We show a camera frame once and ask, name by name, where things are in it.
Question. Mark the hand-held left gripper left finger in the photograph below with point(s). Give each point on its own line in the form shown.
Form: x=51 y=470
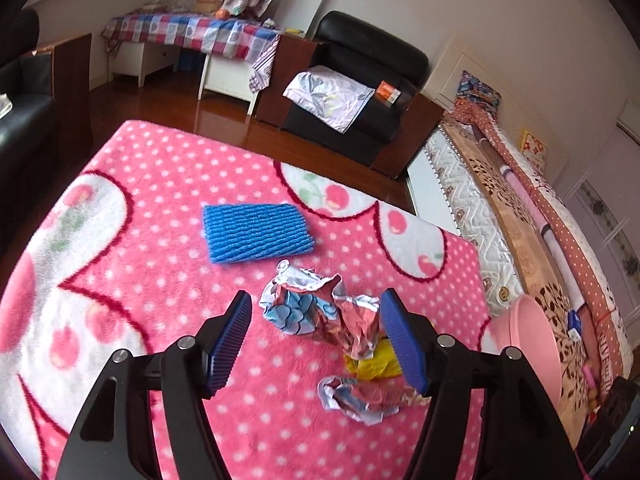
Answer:
x=234 y=332

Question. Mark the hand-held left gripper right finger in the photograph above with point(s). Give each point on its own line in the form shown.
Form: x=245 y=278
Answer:
x=406 y=347

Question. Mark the foil wrapper blue hearts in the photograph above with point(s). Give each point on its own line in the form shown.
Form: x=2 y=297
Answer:
x=300 y=310

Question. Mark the pink plastic basin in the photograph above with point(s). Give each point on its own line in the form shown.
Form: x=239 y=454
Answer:
x=530 y=330

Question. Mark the yellow crumpled wrapper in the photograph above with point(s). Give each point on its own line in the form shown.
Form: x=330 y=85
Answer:
x=375 y=366

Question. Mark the pink plastic stick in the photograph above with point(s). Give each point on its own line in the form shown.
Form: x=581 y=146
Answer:
x=590 y=377

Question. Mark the crumpled silver foil wrapper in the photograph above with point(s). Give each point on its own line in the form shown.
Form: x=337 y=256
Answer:
x=355 y=400

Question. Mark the blue foam net sleeve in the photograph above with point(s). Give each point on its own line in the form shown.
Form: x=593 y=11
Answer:
x=255 y=232

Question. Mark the blue tissue pack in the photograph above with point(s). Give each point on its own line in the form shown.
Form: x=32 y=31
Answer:
x=575 y=326

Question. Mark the bed with patterned bedding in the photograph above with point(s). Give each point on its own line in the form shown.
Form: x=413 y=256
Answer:
x=530 y=240

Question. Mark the white quilted mattress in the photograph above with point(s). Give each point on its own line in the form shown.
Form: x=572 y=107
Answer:
x=450 y=185

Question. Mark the pink polka-dot cherry blanket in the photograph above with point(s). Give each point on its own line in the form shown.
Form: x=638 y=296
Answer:
x=150 y=185

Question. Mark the salmon polka-dot quilt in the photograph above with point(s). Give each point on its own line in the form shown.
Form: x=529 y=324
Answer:
x=575 y=240

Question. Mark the wooden bedside cabinet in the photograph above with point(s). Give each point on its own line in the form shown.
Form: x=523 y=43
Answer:
x=415 y=135

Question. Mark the white wardrobe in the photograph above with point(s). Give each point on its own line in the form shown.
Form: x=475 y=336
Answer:
x=610 y=195

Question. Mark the yellow flowered pillow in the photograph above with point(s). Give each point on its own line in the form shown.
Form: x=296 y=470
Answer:
x=533 y=145

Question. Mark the white leaf-print cloth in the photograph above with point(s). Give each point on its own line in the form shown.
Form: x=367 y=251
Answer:
x=330 y=100

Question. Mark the white table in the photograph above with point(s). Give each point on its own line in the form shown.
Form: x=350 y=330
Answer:
x=227 y=77

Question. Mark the orange box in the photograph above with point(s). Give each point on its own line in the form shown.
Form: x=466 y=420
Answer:
x=388 y=92

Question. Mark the colourful cartoon pillow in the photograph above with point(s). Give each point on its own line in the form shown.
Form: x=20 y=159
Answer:
x=477 y=89

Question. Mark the wooden side cabinet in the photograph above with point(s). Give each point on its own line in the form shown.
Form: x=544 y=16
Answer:
x=290 y=65

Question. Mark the cream bed headboard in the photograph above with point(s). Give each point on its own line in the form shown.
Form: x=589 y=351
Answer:
x=470 y=65

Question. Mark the brown wooden side table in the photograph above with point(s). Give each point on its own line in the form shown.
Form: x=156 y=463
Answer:
x=72 y=85

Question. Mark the black leather sofa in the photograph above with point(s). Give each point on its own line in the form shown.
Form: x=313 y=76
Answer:
x=25 y=120

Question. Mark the table with checkered cloth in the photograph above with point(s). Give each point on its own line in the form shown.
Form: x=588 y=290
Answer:
x=190 y=30

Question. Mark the black leather armchair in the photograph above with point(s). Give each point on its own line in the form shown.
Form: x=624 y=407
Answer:
x=370 y=42

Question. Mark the orange fruit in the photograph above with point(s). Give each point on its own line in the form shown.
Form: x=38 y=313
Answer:
x=222 y=12

